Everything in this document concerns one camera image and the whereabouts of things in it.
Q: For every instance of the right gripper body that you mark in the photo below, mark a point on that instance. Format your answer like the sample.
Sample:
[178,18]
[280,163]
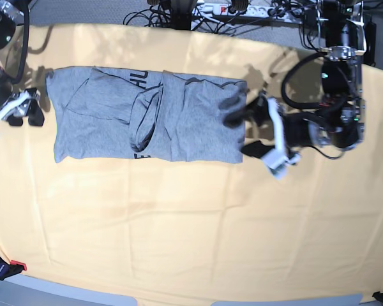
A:
[18,105]

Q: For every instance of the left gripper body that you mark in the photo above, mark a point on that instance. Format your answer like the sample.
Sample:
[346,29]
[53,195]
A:
[290,131]

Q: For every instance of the grey t-shirt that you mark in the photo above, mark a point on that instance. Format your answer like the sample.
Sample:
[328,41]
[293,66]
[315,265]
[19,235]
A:
[132,114]

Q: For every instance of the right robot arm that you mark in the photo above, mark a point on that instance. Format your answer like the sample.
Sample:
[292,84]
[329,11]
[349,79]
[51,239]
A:
[14,42]

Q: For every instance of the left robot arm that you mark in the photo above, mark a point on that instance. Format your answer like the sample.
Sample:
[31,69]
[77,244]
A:
[337,119]

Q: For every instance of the black power adapter brick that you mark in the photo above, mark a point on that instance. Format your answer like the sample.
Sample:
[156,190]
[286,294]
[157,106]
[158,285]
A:
[310,20]

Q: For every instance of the yellow table cloth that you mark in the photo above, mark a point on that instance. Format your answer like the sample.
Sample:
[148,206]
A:
[195,233]

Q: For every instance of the white power strip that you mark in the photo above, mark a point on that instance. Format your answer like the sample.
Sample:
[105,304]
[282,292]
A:
[223,12]

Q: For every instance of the black upright box right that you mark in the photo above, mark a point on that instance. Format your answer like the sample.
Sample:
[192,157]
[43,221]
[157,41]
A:
[370,30]

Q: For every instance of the blue clamp with red tip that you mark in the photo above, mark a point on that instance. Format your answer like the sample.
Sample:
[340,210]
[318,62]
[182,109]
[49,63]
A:
[10,269]

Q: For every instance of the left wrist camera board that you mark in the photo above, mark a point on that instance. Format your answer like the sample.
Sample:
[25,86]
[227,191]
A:
[277,162]

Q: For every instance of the black central post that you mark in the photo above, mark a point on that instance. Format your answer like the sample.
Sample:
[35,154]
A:
[181,14]

